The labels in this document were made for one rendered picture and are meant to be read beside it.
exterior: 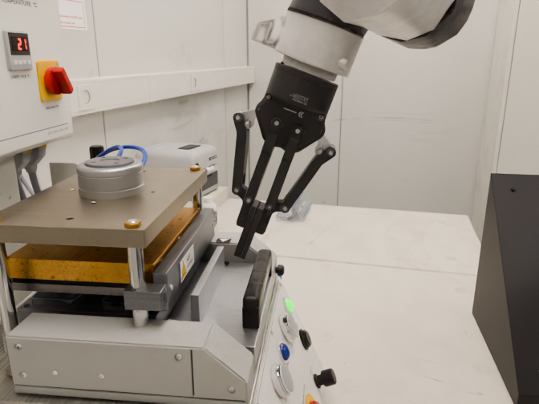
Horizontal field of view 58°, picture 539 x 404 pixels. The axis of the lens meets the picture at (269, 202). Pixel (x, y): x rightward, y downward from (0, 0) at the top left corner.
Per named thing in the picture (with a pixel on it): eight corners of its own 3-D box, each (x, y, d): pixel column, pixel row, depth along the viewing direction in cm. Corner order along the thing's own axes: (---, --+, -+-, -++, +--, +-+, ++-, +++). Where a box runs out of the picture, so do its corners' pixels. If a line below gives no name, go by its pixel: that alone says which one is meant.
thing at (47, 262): (10, 290, 55) (-4, 210, 52) (97, 224, 76) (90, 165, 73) (158, 297, 53) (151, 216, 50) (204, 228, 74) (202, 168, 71)
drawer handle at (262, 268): (242, 328, 56) (241, 297, 55) (258, 272, 70) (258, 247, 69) (259, 329, 56) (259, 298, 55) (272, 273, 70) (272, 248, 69)
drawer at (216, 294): (6, 359, 57) (-6, 300, 54) (91, 277, 78) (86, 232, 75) (255, 376, 54) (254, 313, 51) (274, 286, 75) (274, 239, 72)
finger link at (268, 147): (285, 121, 54) (273, 116, 54) (250, 208, 58) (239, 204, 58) (288, 116, 58) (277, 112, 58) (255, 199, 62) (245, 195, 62)
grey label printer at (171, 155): (135, 195, 172) (131, 148, 167) (165, 183, 190) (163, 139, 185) (197, 203, 164) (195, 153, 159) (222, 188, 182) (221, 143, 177)
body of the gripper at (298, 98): (269, 58, 51) (241, 139, 54) (344, 86, 51) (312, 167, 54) (276, 58, 58) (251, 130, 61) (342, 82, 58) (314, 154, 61)
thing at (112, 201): (-67, 300, 52) (-94, 184, 49) (73, 212, 82) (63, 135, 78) (150, 313, 50) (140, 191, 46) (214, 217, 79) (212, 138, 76)
